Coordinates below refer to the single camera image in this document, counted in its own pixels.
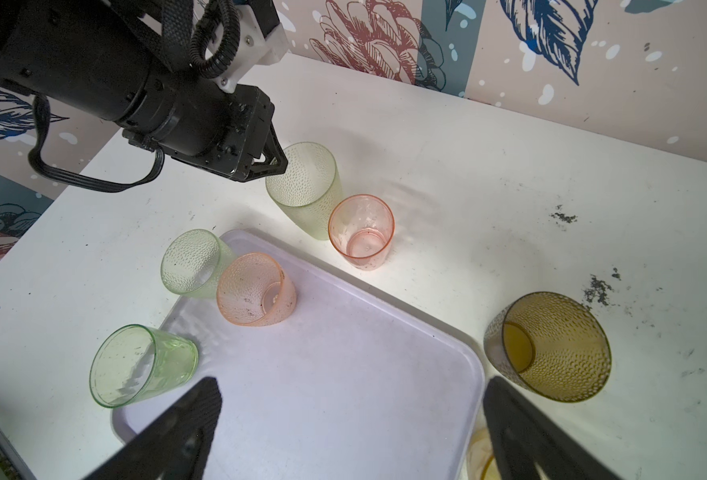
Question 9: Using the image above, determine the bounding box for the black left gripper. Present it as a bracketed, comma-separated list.
[120, 79, 289, 182]

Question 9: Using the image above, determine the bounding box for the yellow amber glass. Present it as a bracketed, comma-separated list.
[465, 428, 501, 480]

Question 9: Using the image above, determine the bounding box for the pale green dimpled short glass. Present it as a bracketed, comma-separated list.
[161, 229, 237, 299]

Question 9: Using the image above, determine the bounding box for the pink glass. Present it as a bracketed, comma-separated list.
[328, 194, 395, 271]
[216, 252, 298, 327]

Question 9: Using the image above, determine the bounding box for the tall pale green dimpled glass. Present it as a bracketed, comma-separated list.
[266, 142, 344, 240]

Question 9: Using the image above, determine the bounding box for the bright green faceted glass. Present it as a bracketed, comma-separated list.
[89, 324, 200, 409]

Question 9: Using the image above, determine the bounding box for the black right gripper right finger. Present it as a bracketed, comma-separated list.
[483, 376, 617, 480]

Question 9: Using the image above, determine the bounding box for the lilac plastic tray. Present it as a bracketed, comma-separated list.
[110, 229, 487, 480]

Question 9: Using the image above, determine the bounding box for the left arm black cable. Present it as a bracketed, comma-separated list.
[26, 0, 242, 194]

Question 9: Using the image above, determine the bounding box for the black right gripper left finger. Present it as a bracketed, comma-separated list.
[88, 377, 223, 479]

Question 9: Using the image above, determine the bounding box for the dark olive glass far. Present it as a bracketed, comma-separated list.
[483, 291, 611, 403]

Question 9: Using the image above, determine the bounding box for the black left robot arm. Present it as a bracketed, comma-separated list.
[0, 1, 289, 193]

